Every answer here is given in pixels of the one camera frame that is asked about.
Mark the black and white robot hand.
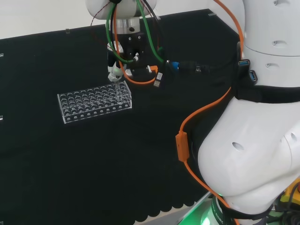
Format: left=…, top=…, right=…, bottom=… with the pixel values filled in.
left=107, top=32, right=158, bottom=82

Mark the clear plastic test tube rack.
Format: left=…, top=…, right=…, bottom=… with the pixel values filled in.
left=57, top=80, right=133, bottom=124

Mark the black bench cloth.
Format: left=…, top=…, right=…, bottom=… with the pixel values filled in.
left=0, top=8, right=244, bottom=225

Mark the yellow stop button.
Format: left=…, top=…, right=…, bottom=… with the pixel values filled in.
left=280, top=178, right=300, bottom=205

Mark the green cable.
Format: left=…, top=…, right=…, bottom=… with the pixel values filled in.
left=105, top=0, right=165, bottom=64

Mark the thick black cable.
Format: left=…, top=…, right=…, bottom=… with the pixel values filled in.
left=142, top=0, right=165, bottom=60

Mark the black cable with USB plug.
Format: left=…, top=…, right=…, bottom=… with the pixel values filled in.
left=153, top=60, right=169, bottom=89

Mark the thin red wire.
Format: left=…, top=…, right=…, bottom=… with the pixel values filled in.
left=90, top=3, right=111, bottom=47

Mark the grey cable adapter block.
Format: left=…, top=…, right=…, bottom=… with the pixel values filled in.
left=178, top=60, right=213, bottom=76

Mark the pale metal base plate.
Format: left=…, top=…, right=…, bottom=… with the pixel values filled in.
left=178, top=191, right=215, bottom=225

